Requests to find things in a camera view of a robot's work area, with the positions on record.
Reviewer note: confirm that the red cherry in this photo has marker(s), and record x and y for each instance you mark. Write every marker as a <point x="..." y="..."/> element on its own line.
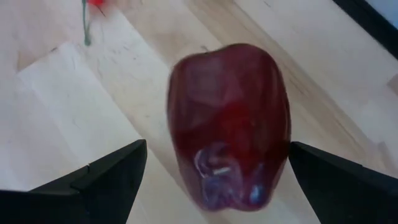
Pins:
<point x="96" y="2"/>

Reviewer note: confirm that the dark red apple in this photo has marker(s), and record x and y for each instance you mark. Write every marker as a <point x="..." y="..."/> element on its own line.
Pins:
<point x="227" y="109"/>

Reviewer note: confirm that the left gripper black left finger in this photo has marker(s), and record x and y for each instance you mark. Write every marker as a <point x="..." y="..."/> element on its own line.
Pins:
<point x="93" y="196"/>

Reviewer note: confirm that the black aluminium rig frame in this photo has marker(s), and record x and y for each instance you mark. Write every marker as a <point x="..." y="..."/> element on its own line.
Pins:
<point x="373" y="23"/>

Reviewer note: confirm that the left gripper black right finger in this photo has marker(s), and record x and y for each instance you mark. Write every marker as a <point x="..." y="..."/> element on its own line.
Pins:
<point x="348" y="196"/>

